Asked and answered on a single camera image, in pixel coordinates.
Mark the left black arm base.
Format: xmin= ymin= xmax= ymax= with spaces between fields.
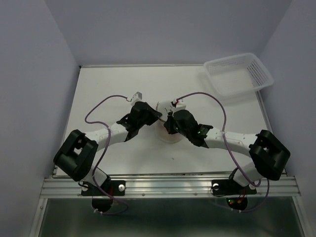
xmin=79 ymin=180 xmax=126 ymax=197

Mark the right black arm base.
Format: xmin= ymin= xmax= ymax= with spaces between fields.
xmin=210 ymin=168 xmax=257 ymax=197

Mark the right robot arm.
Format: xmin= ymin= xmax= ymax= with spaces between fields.
xmin=163 ymin=110 xmax=290 ymax=193

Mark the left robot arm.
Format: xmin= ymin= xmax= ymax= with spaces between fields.
xmin=53 ymin=101 xmax=162 ymax=195

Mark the white plastic basket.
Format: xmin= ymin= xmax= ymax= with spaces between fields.
xmin=203 ymin=53 xmax=274 ymax=98

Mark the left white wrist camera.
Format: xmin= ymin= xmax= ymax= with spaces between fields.
xmin=126 ymin=92 xmax=142 ymax=106

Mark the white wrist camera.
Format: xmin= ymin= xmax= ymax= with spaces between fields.
xmin=126 ymin=92 xmax=142 ymax=106
xmin=171 ymin=99 xmax=186 ymax=112

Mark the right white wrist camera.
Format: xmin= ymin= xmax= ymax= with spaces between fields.
xmin=171 ymin=99 xmax=186 ymax=112

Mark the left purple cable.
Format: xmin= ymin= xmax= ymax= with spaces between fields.
xmin=84 ymin=95 xmax=129 ymax=216

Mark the aluminium mounting rail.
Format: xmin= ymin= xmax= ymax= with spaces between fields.
xmin=40 ymin=174 xmax=302 ymax=198

